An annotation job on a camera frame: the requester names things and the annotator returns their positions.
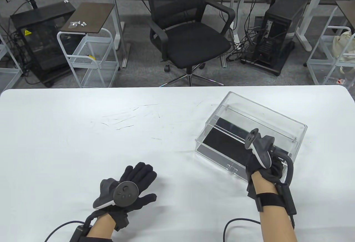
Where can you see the brown square board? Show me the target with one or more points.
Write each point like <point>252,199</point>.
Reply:
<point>91,15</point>

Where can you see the person's right hand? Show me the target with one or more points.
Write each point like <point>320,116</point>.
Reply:
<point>253,164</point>

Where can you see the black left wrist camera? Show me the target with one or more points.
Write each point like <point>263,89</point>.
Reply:
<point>79,233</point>

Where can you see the black mesh office chair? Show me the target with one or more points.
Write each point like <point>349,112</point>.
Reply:
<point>191,39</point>

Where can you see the person's right forearm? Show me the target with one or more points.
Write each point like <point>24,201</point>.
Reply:
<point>277,222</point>

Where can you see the white frame cart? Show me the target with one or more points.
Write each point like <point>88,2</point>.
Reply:
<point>319,61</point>

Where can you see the white metal shelf frame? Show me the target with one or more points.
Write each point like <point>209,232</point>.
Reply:
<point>8,70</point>

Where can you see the small silver packets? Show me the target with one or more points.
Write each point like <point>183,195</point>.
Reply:
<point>76,23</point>

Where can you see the black open computer tower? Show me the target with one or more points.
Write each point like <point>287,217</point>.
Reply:
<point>280,28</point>

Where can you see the person's left forearm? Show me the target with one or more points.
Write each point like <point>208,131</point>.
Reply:
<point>101,228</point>

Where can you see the black glass computer tower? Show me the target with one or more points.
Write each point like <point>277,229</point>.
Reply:
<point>41,47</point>

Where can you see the grey right hand controller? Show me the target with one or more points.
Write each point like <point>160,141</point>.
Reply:
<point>262,149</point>

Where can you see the clear plastic drawer organizer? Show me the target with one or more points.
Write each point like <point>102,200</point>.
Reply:
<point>249,114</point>

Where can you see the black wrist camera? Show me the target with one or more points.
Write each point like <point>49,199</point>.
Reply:
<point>288,200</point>
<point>79,233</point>

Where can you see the grey hand controller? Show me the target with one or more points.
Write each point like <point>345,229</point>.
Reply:
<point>262,149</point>
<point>126,193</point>

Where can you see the white corner desk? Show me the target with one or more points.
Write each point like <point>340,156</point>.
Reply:
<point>312,11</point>

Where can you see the cream fabric bag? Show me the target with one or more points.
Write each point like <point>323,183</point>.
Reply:
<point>342,45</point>

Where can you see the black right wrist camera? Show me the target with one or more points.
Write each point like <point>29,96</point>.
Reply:
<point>288,200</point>

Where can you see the person's left hand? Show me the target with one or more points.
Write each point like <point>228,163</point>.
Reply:
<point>141,176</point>

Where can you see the grey left hand controller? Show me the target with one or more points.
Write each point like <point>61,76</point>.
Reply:
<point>126,193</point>

